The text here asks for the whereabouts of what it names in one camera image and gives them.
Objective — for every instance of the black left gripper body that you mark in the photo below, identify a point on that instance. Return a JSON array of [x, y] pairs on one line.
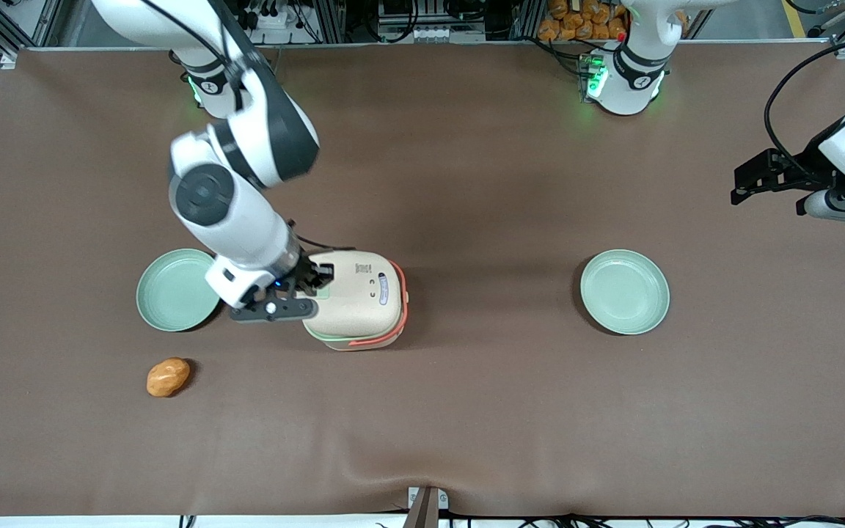
[[806, 166]]

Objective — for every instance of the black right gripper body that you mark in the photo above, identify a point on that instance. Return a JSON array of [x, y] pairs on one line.
[[310, 273]]

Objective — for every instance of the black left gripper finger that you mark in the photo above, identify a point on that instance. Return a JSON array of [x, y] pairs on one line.
[[760, 192], [763, 165]]

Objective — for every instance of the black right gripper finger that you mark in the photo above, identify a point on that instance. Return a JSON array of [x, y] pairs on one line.
[[324, 273], [310, 290]]

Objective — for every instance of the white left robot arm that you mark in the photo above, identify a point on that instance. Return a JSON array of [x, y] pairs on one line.
[[631, 73]]

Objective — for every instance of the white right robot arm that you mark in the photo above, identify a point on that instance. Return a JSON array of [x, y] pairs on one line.
[[246, 147]]

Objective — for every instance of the pale green plate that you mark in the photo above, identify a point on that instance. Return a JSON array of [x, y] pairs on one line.
[[173, 293], [624, 292]]

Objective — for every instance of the orange-brown bread roll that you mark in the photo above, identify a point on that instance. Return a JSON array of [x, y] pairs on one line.
[[168, 377]]

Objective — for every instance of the brown table mat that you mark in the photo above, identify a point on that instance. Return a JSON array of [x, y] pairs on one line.
[[466, 425]]

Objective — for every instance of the bag of orange bread rolls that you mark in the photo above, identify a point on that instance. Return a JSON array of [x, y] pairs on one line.
[[580, 20]]

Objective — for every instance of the long white power strip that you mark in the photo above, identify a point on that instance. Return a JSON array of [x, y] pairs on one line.
[[430, 34]]

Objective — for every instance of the white power strip with plugs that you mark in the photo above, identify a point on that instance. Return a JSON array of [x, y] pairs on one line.
[[272, 16]]

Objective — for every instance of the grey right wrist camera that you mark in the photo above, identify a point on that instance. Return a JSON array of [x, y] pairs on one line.
[[272, 309]]

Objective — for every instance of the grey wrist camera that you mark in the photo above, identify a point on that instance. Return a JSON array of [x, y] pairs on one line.
[[844, 209], [272, 309]]

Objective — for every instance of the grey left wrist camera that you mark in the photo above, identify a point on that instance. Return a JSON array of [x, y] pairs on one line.
[[844, 209]]

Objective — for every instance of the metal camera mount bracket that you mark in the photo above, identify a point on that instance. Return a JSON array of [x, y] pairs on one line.
[[426, 506]]

